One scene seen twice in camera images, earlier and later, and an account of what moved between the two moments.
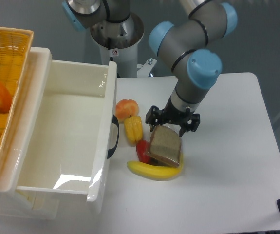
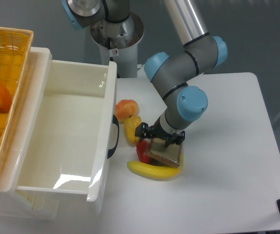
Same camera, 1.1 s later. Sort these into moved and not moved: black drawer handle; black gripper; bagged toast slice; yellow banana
Moved: black gripper
Not moved: bagged toast slice; black drawer handle; yellow banana
